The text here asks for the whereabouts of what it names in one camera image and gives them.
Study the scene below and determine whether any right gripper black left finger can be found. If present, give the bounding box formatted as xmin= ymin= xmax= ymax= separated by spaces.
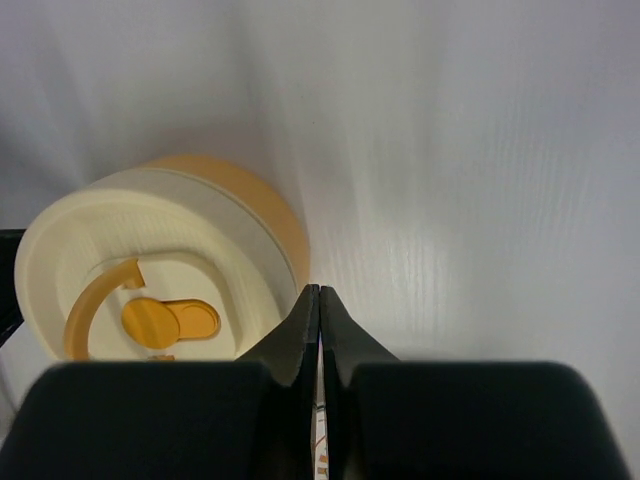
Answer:
xmin=12 ymin=285 xmax=319 ymax=479

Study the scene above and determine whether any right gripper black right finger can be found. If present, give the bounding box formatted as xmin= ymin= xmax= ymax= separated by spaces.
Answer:
xmin=319 ymin=287 xmax=630 ymax=479

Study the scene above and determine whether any round beige container lid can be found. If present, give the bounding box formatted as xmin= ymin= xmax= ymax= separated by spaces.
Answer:
xmin=14 ymin=168 xmax=300 ymax=361

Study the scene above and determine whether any round beige lunch container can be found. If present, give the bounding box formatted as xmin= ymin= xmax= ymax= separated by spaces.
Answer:
xmin=142 ymin=154 xmax=311 ymax=289

